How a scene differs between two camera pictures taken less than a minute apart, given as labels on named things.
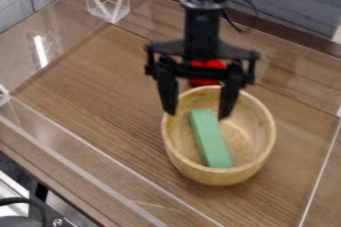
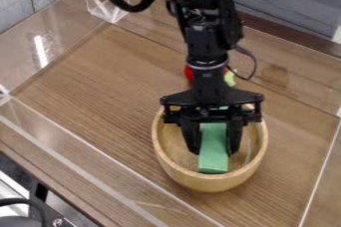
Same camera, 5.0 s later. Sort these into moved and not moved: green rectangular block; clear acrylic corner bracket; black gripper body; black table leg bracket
Moved: green rectangular block; black gripper body
Not moved: black table leg bracket; clear acrylic corner bracket
